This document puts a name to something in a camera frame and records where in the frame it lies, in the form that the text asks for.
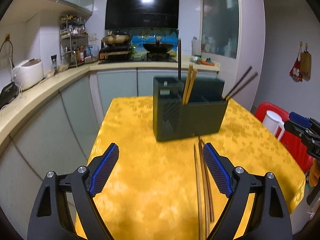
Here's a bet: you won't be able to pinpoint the black chopstick pair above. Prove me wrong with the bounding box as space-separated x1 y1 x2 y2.
226 72 258 101
223 66 253 101

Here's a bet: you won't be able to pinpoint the dark brown chopstick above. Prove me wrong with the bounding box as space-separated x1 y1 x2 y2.
198 137 214 223

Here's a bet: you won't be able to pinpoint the tan bamboo chopstick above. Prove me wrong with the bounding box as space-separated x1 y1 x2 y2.
184 70 197 105

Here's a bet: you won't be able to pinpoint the light bamboo chopstick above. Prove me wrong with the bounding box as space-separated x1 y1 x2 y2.
182 63 193 105

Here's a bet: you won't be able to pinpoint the reddish brown chopstick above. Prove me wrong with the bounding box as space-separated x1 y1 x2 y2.
193 145 203 240

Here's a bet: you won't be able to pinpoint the left hand orange glove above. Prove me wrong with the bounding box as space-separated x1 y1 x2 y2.
309 159 320 187

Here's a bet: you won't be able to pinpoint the white plastic jug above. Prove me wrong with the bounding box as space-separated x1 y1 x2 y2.
263 110 285 141

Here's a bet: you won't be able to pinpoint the red plastic stool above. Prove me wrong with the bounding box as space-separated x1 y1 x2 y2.
254 102 313 173

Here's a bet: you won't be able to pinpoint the red hanging cloth ornament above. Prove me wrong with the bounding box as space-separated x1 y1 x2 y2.
289 42 303 82

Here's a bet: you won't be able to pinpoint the hanging wooden board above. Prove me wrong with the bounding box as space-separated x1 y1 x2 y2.
300 43 312 81

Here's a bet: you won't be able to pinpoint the lower counter cabinets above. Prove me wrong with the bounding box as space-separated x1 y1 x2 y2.
0 67 218 240

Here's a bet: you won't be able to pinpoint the dark green utensil holder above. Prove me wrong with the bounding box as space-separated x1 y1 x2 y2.
153 77 228 142

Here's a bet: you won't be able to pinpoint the orange item on counter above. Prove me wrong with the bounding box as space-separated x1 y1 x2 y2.
190 56 215 66

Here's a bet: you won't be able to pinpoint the white plastic bottle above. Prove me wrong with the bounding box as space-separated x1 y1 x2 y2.
191 36 202 56

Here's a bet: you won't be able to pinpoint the black countertop appliance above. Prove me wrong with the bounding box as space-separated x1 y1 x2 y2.
0 82 18 108

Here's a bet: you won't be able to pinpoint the white rice cooker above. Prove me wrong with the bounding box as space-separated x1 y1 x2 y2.
12 59 44 91

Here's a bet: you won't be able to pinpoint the black wok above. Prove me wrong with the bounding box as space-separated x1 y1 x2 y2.
143 42 174 54

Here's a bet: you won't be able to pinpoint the pepper grinder bottle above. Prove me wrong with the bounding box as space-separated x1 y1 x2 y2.
51 55 58 75

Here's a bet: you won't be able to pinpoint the gas stove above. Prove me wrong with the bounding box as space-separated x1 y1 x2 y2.
98 46 178 63

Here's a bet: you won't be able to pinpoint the metal spice rack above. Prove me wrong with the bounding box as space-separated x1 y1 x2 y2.
59 14 92 68

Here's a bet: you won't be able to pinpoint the clay pot on stove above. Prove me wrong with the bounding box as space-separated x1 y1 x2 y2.
103 31 131 45

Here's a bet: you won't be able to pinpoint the black range hood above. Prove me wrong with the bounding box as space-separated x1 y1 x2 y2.
105 0 180 30

